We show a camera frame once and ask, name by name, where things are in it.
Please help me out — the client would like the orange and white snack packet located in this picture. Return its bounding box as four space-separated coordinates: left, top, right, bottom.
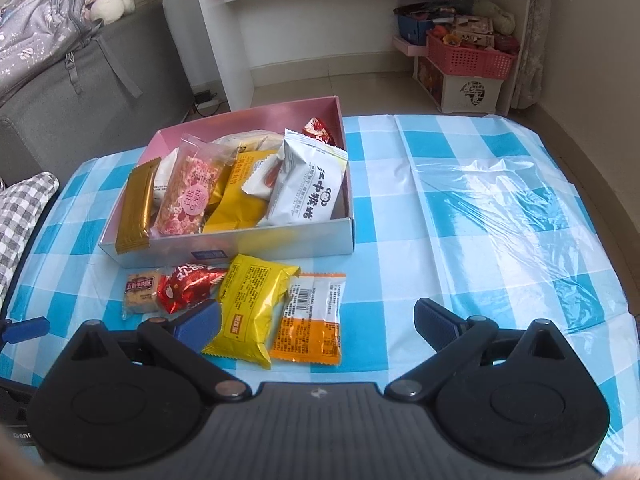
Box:
270 272 347 367

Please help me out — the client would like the tall white snack packet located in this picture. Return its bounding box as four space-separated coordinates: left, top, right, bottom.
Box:
257 128 349 227

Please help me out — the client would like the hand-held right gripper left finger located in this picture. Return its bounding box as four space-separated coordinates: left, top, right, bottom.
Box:
69 298 252 406

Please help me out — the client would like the yellow barcode snack packet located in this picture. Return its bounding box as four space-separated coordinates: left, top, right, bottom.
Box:
201 253 302 371

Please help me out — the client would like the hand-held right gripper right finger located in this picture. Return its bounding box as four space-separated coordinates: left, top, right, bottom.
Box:
384 297 573 405

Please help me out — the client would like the white cut-out storage box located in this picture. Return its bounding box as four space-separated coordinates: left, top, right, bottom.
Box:
414 54 504 114

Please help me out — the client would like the blue checked plastic tablecloth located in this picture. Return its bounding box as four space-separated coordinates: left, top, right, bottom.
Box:
0 112 640 477

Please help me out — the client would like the patterned curtain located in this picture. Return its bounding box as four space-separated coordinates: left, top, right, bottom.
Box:
510 0 557 111

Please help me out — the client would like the pink plastic tray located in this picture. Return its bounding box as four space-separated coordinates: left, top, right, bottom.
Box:
391 35 430 58

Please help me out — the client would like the pink cardboard box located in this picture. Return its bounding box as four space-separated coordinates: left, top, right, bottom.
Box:
98 96 356 268

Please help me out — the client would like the large pink plastic basket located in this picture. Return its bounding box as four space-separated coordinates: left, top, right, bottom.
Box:
426 29 517 82

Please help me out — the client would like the white date snack packet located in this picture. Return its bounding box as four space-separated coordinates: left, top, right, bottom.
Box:
241 154 284 202

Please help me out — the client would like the clear pink snack packet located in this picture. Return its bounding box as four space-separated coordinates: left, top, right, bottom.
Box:
150 133 237 238

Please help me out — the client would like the beige plush toy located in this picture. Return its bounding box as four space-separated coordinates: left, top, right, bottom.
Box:
471 0 517 36

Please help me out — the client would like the silver backpack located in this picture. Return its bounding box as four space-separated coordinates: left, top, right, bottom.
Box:
0 0 144 107

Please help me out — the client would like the white shelf unit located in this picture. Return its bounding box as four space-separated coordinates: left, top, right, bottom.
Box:
187 0 537 117

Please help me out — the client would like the gold foil snack packet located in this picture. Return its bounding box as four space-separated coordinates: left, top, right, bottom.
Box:
115 156 162 254

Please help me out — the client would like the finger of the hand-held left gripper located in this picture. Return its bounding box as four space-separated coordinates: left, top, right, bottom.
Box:
0 316 52 345

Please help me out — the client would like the white plush toy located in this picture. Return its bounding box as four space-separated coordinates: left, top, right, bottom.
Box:
84 0 137 24

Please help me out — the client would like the round white snack packet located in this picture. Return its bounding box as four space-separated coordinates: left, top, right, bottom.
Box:
210 130 286 155

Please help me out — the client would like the blue plastic basket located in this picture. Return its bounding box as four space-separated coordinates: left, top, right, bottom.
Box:
394 6 437 47

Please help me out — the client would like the grey sofa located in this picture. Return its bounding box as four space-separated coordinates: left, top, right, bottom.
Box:
0 4 194 187

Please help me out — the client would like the grey checked pillow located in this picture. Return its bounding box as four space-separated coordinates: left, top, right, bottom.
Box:
0 172 60 307

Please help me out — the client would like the pile of assorted snack bags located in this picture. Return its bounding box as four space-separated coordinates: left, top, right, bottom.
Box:
432 10 521 53

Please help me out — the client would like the small brown snack packet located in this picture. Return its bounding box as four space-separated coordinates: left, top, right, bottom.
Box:
121 269 165 320

